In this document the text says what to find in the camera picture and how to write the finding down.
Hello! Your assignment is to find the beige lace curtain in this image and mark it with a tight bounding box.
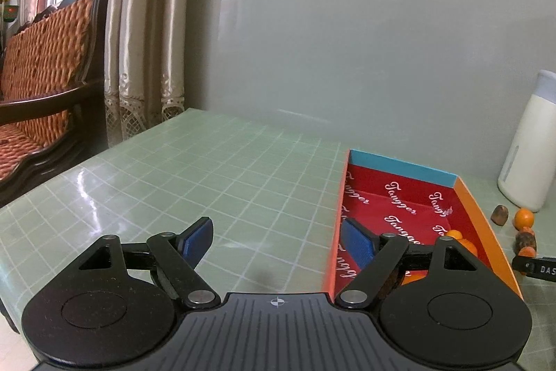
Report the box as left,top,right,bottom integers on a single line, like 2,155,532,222
103,0,198,148

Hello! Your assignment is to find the colourful cardboard box red inside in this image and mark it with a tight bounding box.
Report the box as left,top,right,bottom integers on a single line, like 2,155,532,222
324,148,524,299

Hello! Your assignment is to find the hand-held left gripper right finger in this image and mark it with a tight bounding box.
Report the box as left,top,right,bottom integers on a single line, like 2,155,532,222
335,218,481,308

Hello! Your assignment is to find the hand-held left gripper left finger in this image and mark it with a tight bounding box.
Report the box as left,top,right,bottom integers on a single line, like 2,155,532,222
76,217,221,308

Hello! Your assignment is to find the medium orange tangerine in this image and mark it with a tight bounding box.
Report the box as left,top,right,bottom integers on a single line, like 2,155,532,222
456,239,479,258

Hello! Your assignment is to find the wooden sofa with orange cushions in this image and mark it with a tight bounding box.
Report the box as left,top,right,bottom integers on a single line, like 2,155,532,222
0,0,114,209

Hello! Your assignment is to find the white thermos jug grey lid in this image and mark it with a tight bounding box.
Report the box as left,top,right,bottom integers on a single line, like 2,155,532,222
497,69,556,213

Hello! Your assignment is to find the round orange tangerine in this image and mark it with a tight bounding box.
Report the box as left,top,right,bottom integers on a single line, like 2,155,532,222
513,209,535,228

